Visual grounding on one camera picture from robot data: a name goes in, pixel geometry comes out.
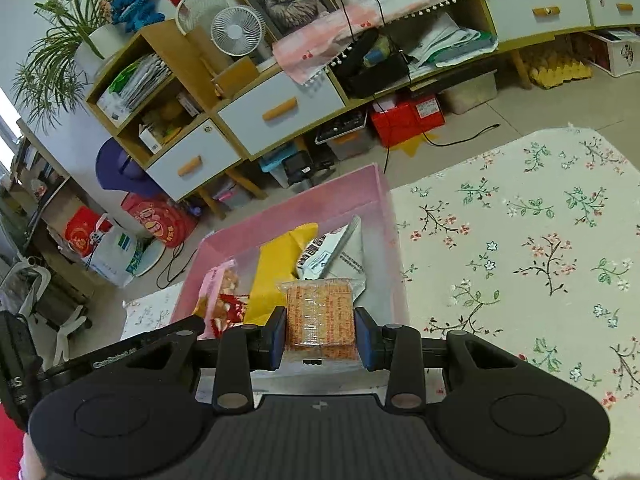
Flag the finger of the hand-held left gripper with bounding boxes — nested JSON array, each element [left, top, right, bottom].
[[42, 315, 207, 392]]

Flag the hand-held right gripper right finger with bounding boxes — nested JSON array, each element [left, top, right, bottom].
[[354, 307, 509, 410]]

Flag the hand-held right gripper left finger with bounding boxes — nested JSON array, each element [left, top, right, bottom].
[[131, 306, 288, 410]]

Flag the orange biscuit packet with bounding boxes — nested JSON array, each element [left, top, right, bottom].
[[276, 276, 366, 367]]

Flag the large yellow snack bag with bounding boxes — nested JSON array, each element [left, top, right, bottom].
[[244, 222, 321, 328]]

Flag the pink red snack packet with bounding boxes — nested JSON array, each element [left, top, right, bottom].
[[194, 259, 251, 341]]

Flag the white silver snack packet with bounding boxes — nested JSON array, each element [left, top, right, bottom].
[[294, 215, 370, 307]]

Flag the pink cardboard box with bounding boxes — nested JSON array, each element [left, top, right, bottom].
[[170, 162, 412, 396]]

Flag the white office chair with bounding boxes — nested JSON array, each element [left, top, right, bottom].
[[0, 255, 93, 361]]

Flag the white green shopping bag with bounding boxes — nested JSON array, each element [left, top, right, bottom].
[[82, 215, 146, 288]]

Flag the round white stand base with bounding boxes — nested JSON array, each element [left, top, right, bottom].
[[131, 237, 168, 277]]

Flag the red plastic bag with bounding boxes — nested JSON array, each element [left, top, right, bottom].
[[64, 205, 113, 258]]

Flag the red gift bag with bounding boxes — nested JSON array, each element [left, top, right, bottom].
[[121, 192, 198, 250]]

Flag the floral tablecloth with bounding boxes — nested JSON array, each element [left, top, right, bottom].
[[122, 127, 640, 480]]

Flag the black box device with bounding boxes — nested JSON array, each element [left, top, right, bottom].
[[282, 152, 336, 186]]

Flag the blue lid storage box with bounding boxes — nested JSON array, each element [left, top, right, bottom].
[[259, 150, 301, 188]]

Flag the tall wooden shelf cabinet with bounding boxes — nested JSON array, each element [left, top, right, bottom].
[[84, 19, 266, 218]]

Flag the wooden bookshelf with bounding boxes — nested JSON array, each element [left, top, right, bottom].
[[7, 120, 73, 241]]

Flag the yellow paper sheet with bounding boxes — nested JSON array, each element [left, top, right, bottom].
[[390, 135, 436, 161]]

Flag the clear box black contents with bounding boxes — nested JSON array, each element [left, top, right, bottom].
[[315, 110, 376, 161]]

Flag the long low wooden cabinet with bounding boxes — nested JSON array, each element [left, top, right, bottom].
[[215, 0, 640, 161]]

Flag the small white carton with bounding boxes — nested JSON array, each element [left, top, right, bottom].
[[137, 125, 166, 155]]

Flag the red cardboard box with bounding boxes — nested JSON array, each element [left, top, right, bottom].
[[370, 94, 446, 147]]

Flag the brown cardboard box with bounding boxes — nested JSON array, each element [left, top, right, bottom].
[[211, 56, 261, 100]]

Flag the clear white storage box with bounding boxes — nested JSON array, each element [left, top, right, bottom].
[[440, 72, 498, 116]]

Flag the black bag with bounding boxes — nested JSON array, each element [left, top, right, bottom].
[[332, 27, 411, 100]]

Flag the stack of paper bags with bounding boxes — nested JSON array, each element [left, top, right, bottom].
[[96, 52, 173, 113]]

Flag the potted green plant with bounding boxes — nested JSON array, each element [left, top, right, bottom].
[[11, 0, 132, 128]]

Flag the pile of papers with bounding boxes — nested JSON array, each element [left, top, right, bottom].
[[402, 12, 500, 70]]

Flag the white desk fan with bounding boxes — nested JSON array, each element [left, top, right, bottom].
[[210, 5, 268, 63]]

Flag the pink patterned cloth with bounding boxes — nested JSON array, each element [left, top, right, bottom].
[[271, 0, 531, 86]]

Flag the yellow egg carton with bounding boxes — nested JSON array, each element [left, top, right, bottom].
[[529, 55, 595, 87]]

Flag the blue plush toy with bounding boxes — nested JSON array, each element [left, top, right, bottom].
[[111, 0, 167, 33]]

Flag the white printed carton box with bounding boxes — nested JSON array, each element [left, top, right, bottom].
[[585, 30, 640, 78]]

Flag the black floor cable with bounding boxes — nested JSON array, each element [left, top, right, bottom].
[[157, 242, 201, 288]]

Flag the long black power cable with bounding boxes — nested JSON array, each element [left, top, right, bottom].
[[385, 122, 501, 161]]

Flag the round white wire fan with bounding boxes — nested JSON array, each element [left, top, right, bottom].
[[176, 0, 231, 36]]

